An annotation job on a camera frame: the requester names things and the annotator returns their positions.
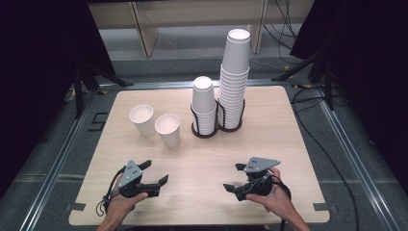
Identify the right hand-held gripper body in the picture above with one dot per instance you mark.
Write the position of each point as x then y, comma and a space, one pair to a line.
261, 163

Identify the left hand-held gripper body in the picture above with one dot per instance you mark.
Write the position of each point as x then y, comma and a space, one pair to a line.
131, 174

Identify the white paper cup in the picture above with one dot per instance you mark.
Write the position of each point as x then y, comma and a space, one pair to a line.
171, 136
146, 126

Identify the black double cup holder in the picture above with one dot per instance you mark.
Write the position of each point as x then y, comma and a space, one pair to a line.
205, 135

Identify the short stack of white cups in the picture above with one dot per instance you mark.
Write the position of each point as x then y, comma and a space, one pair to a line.
203, 99

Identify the tall stack of white cups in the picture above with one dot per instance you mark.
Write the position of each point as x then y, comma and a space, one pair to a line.
235, 57

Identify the person's left hand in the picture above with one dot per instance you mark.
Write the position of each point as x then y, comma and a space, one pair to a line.
118, 207

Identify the person's right hand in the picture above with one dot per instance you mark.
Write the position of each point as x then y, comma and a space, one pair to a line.
277, 200

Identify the black tape strip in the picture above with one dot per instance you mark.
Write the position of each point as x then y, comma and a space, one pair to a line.
77, 207
322, 207

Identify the black metal stand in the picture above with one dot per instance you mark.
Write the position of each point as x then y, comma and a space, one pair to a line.
328, 83
78, 93

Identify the light wooden shelf unit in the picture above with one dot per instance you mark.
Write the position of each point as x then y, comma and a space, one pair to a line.
144, 29

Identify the black curtain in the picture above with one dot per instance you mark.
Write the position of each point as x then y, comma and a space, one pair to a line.
369, 48
38, 64

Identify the aluminium floor rail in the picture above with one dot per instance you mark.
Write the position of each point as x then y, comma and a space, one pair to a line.
54, 170
359, 166
154, 85

